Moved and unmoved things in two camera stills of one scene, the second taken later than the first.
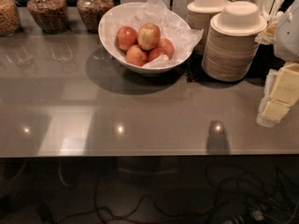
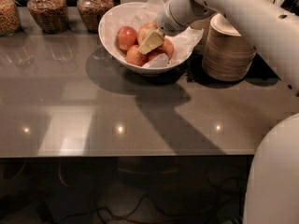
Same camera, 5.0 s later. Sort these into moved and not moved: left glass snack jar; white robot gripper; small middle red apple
Moved: white robot gripper
Not moved: small middle red apple; left glass snack jar
